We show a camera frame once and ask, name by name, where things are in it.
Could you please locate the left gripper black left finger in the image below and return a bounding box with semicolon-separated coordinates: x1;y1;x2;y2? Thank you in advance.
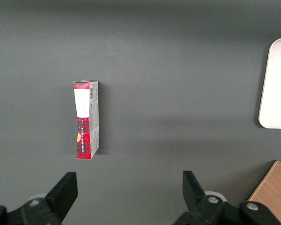
0;171;79;225

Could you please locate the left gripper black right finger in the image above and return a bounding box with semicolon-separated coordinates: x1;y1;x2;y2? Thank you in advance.
172;170;281;225

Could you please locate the beige rectangular tray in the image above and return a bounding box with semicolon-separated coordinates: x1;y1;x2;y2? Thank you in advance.
258;37;281;130

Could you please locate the red and grey carton box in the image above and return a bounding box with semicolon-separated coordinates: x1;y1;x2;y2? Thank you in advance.
73;80;100;160

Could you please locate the wooden drawer cabinet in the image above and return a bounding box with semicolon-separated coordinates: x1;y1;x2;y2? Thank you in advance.
247;160;281;225

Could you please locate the dark grey table mat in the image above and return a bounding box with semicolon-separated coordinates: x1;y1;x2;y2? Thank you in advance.
0;0;281;225

